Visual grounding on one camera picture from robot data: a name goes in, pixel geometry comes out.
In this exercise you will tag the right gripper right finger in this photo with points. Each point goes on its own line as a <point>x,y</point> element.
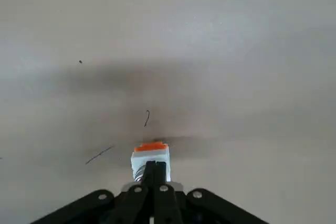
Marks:
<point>170,203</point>

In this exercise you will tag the red push button switch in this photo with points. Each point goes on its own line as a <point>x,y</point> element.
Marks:
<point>151,155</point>

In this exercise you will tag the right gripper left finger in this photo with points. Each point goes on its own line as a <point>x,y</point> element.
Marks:
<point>136,203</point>

